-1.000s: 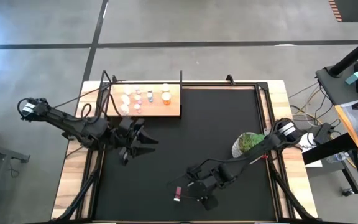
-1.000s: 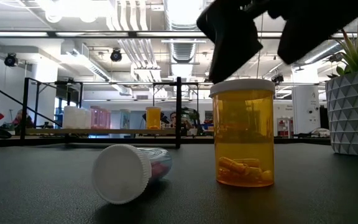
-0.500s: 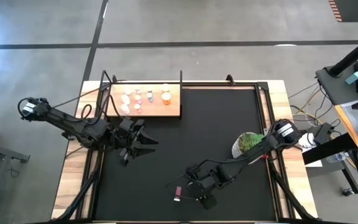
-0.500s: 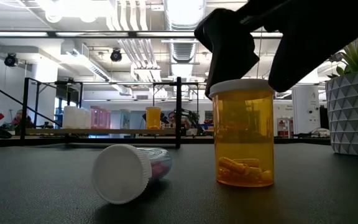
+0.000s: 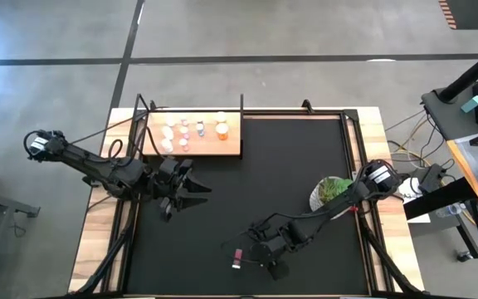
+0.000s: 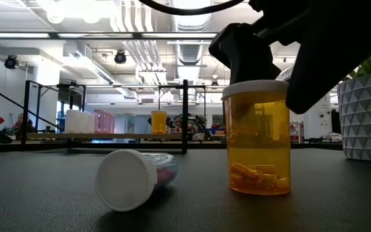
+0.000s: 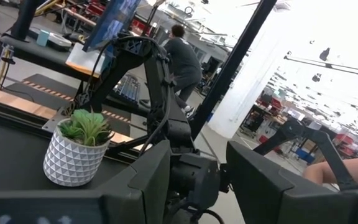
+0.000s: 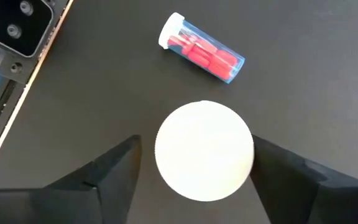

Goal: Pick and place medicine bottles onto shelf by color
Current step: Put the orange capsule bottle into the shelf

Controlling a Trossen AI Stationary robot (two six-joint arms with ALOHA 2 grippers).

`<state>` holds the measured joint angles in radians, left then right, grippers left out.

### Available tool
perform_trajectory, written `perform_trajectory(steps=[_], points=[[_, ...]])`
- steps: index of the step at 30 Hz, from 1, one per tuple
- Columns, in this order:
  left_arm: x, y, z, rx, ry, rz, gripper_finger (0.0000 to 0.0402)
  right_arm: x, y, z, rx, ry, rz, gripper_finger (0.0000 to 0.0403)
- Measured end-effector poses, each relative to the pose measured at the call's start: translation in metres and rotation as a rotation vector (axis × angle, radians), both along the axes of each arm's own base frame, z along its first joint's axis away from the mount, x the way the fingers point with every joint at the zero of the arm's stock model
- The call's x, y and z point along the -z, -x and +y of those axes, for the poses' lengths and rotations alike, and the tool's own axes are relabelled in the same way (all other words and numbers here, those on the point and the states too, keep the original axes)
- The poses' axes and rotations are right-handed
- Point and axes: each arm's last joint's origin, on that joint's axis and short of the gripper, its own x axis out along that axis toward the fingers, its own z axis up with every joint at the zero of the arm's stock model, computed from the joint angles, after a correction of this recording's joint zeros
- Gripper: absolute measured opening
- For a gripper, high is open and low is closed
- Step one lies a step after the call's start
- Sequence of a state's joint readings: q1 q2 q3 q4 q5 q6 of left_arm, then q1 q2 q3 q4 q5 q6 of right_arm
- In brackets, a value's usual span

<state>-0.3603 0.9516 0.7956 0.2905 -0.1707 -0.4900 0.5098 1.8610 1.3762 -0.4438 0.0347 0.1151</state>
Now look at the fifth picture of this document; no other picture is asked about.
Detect succulent in white pot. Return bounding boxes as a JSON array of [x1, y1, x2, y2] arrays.
[[308, 176, 356, 221]]

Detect wood-edged desk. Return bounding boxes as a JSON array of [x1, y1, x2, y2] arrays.
[[446, 131, 478, 205]]

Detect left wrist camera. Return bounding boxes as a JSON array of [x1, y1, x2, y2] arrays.
[[159, 157, 181, 178]]

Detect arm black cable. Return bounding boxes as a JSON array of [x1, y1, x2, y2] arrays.
[[106, 138, 124, 162], [221, 209, 334, 250]]

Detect black power brick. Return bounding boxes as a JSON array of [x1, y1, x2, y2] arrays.
[[417, 163, 446, 194]]

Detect grey side table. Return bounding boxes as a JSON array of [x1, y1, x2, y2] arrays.
[[420, 71, 478, 145]]

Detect wooden tray board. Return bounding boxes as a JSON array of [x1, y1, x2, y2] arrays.
[[141, 93, 245, 159]]

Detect black metal table frame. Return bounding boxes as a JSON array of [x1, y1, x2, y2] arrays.
[[66, 93, 425, 299]]

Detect black pole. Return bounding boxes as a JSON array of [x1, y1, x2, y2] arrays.
[[437, 40, 478, 104]]

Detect white paper sheet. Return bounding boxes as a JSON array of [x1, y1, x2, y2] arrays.
[[398, 177, 432, 224]]

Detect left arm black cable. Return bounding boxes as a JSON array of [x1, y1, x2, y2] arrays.
[[106, 138, 124, 162]]

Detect teal block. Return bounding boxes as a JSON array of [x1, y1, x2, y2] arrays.
[[460, 95, 478, 115]]

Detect black desk beam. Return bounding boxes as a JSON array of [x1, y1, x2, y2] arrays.
[[402, 177, 478, 221]]

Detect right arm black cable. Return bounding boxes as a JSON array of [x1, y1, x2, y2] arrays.
[[221, 209, 334, 250]]

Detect clear water bottle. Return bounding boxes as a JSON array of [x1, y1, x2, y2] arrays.
[[435, 202, 465, 219]]

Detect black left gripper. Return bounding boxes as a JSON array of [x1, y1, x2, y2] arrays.
[[149, 169, 213, 222]]

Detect black table mat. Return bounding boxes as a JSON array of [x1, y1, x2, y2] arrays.
[[123, 115, 371, 297]]

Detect dark mat striped edges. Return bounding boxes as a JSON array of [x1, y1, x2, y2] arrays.
[[437, 0, 478, 31]]

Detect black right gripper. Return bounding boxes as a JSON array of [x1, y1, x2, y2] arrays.
[[245, 222, 305, 282]]

